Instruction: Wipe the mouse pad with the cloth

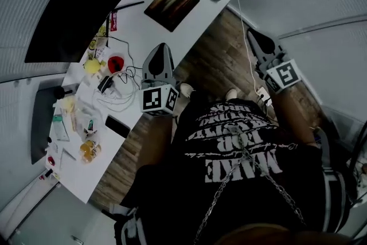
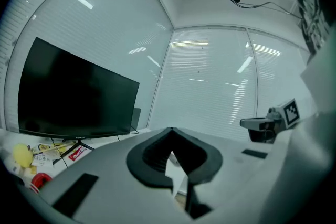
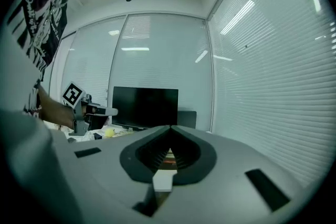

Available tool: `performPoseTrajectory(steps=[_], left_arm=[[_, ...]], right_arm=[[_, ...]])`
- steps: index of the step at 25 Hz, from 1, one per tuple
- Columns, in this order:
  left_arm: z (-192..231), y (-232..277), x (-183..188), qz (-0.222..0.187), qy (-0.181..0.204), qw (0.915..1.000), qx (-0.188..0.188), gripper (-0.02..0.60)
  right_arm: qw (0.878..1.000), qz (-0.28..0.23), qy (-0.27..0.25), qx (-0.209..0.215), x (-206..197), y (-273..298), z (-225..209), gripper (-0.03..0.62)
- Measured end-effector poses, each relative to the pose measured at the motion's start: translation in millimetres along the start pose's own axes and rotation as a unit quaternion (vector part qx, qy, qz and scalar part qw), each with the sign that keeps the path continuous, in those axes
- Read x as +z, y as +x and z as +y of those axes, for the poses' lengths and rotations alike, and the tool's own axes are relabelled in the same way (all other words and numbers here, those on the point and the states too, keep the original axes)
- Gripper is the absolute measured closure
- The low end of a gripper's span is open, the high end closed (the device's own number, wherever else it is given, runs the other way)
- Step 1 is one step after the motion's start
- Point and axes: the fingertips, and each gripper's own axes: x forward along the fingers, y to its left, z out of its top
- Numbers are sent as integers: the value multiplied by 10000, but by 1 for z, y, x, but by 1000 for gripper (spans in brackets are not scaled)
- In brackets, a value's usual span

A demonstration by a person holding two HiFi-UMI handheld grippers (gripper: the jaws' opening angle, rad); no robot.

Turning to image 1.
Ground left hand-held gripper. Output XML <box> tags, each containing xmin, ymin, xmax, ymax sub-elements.
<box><xmin>139</xmin><ymin>42</ymin><xmax>180</xmax><ymax>117</ymax></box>

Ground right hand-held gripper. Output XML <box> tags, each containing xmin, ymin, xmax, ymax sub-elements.
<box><xmin>247</xmin><ymin>28</ymin><xmax>302</xmax><ymax>95</ymax></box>

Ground dark streaked mouse pad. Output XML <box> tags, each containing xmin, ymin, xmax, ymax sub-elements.
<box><xmin>143</xmin><ymin>0</ymin><xmax>201</xmax><ymax>33</ymax></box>

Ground person's right forearm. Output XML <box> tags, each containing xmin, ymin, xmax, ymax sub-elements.
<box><xmin>269</xmin><ymin>85</ymin><xmax>321</xmax><ymax>149</ymax></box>

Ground person's left forearm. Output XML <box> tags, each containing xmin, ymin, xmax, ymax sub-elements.
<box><xmin>137</xmin><ymin>114</ymin><xmax>175</xmax><ymax>170</ymax></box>

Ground person's left white shoe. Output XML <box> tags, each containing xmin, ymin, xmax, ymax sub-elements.
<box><xmin>179</xmin><ymin>82</ymin><xmax>196</xmax><ymax>99</ymax></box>

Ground red toy with black eyes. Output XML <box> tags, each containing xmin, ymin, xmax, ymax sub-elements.
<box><xmin>108</xmin><ymin>55</ymin><xmax>127</xmax><ymax>72</ymax></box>

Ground white power strip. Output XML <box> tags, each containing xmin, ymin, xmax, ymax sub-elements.
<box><xmin>256</xmin><ymin>87</ymin><xmax>272</xmax><ymax>104</ymax></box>

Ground black charger block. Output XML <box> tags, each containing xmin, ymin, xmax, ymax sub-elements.
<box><xmin>97</xmin><ymin>75</ymin><xmax>115</xmax><ymax>94</ymax></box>

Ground red card packet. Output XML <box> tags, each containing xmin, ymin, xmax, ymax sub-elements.
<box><xmin>110</xmin><ymin>11</ymin><xmax>119</xmax><ymax>32</ymax></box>

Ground yellow printed packets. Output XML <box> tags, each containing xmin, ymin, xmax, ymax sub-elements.
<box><xmin>87</xmin><ymin>25</ymin><xmax>109</xmax><ymax>63</ymax></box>

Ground yellow toy figure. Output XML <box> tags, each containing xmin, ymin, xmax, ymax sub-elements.
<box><xmin>83</xmin><ymin>57</ymin><xmax>104</xmax><ymax>75</ymax></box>

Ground black smartphone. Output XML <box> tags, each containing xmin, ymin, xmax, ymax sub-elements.
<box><xmin>104</xmin><ymin>115</ymin><xmax>131</xmax><ymax>139</ymax></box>

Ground clear plastic bag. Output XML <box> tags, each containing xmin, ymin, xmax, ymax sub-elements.
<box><xmin>71</xmin><ymin>104</ymin><xmax>100</xmax><ymax>141</ymax></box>

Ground black computer monitor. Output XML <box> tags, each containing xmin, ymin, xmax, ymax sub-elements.
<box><xmin>24</xmin><ymin>0</ymin><xmax>150</xmax><ymax>64</ymax></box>

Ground black round desk gadget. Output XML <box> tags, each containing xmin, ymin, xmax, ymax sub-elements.
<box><xmin>53</xmin><ymin>85</ymin><xmax>74</xmax><ymax>100</ymax></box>

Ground person's black printed t-shirt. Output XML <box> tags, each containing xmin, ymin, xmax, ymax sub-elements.
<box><xmin>120</xmin><ymin>97</ymin><xmax>353</xmax><ymax>245</ymax></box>

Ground tangle of white cables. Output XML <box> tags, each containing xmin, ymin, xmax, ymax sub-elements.
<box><xmin>91</xmin><ymin>71</ymin><xmax>143</xmax><ymax>112</ymax></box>

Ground silver chain necklace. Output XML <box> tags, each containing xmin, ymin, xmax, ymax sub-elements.
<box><xmin>193</xmin><ymin>127</ymin><xmax>306</xmax><ymax>245</ymax></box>

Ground black camera cable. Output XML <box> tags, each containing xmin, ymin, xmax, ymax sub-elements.
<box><xmin>351</xmin><ymin>120</ymin><xmax>367</xmax><ymax>173</ymax></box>

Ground gray harness strap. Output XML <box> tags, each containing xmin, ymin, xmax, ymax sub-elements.
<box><xmin>317</xmin><ymin>127</ymin><xmax>349</xmax><ymax>233</ymax></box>
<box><xmin>114</xmin><ymin>206</ymin><xmax>141</xmax><ymax>245</ymax></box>

